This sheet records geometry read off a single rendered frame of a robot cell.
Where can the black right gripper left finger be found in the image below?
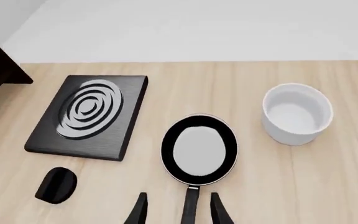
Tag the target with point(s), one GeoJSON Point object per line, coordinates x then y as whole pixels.
{"type": "Point", "coordinates": [138, 211]}

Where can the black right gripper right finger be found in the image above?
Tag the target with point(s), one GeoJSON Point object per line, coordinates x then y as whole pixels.
{"type": "Point", "coordinates": [220, 211]}

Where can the black frying pan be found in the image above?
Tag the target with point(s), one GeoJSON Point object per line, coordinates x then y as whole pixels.
{"type": "Point", "coordinates": [199, 149]}

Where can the round black stove knob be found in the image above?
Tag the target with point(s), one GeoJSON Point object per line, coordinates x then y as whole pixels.
{"type": "Point", "coordinates": [56, 185]}

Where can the flat black stove plate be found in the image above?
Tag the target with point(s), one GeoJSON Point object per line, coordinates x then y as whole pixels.
{"type": "Point", "coordinates": [87, 116]}

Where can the white ceramic bowl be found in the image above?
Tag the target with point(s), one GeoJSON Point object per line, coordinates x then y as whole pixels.
{"type": "Point", "coordinates": [297, 114]}

